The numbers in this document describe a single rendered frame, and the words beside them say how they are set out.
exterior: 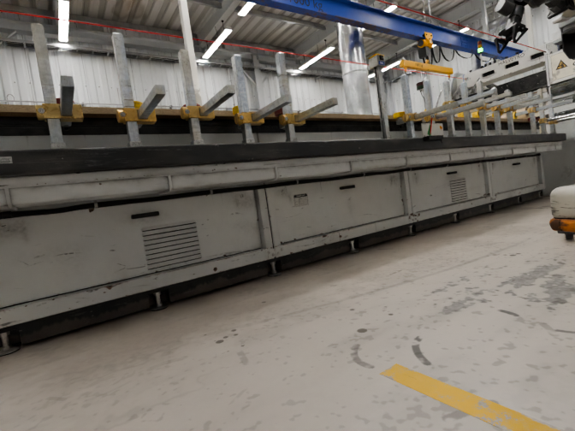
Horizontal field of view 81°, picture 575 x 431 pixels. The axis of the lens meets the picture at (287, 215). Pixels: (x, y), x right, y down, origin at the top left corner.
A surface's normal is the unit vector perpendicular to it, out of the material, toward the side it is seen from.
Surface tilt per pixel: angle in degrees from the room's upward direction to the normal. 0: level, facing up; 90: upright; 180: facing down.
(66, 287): 90
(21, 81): 90
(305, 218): 89
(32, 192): 90
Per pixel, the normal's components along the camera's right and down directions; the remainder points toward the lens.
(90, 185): 0.56, -0.04
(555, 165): -0.82, 0.15
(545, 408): -0.14, -0.99
